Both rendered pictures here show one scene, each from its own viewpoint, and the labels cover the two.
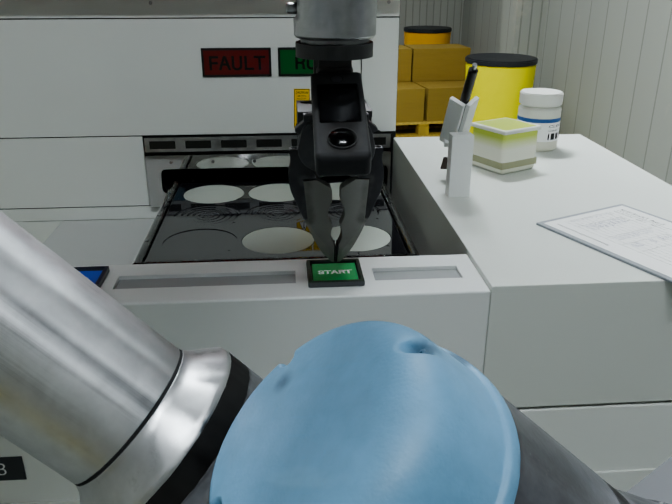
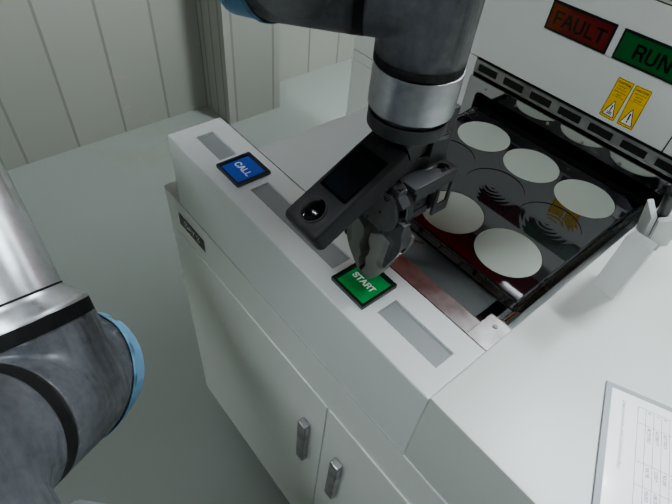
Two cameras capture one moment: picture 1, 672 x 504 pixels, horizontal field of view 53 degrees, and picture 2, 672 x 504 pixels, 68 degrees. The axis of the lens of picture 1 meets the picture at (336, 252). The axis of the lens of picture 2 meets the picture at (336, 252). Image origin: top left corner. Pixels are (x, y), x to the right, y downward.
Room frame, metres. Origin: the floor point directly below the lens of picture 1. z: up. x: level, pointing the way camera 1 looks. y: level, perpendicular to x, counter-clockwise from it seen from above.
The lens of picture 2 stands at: (0.35, -0.27, 1.41)
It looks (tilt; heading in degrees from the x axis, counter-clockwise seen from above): 47 degrees down; 50
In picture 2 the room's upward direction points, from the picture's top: 7 degrees clockwise
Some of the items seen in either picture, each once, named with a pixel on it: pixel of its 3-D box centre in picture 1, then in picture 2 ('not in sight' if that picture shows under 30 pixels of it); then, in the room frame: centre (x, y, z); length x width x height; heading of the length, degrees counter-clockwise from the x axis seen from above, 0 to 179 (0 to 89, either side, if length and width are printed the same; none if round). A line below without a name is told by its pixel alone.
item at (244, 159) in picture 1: (270, 178); (554, 145); (1.20, 0.12, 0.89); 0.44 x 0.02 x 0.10; 94
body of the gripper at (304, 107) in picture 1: (333, 106); (402, 163); (0.65, 0.00, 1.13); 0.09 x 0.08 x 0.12; 4
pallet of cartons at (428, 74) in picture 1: (412, 89); not in sight; (5.63, -0.63, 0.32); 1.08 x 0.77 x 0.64; 95
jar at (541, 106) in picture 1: (538, 119); not in sight; (1.15, -0.34, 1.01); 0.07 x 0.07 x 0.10
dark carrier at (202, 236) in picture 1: (278, 215); (493, 187); (0.99, 0.09, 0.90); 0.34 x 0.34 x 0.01; 4
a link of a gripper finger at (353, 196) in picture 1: (349, 211); (392, 249); (0.65, -0.01, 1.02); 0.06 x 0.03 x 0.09; 4
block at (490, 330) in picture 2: not in sight; (479, 342); (0.74, -0.11, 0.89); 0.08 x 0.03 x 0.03; 4
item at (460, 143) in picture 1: (457, 143); (640, 245); (0.90, -0.16, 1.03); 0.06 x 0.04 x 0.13; 4
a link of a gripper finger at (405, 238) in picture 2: (358, 173); (389, 231); (0.63, -0.02, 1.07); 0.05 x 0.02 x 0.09; 94
